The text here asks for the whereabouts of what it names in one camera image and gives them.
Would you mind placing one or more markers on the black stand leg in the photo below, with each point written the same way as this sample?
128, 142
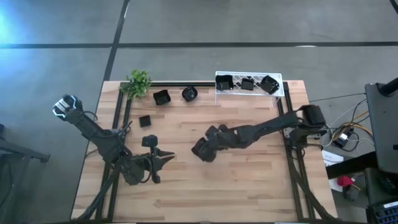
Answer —
25, 154

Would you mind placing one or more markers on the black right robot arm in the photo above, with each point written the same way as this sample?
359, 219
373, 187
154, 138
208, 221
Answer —
264, 130

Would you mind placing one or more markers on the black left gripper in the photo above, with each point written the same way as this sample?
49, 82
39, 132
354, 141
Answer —
154, 165

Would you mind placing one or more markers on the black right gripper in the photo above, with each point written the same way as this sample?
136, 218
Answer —
213, 137

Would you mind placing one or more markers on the red cloth object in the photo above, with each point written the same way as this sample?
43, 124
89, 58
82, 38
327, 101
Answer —
345, 181

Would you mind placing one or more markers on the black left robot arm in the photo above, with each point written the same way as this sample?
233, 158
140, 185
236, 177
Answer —
102, 140

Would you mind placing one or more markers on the white power adapter box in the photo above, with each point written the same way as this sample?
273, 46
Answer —
343, 138

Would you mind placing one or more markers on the small black square plate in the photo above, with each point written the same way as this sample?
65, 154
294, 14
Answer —
247, 84

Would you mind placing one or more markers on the small black cube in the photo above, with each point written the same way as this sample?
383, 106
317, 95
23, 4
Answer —
145, 121

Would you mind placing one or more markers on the black flared square plate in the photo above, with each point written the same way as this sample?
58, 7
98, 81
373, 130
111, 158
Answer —
161, 97
269, 84

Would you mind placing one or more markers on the black round cup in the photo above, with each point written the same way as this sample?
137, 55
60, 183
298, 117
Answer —
189, 93

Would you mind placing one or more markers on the green plant in white pot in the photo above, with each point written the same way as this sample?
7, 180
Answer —
136, 84

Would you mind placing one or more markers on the white paper sheet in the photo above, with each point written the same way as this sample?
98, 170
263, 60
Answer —
331, 157

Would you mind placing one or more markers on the black monitor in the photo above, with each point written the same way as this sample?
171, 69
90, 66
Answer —
384, 130

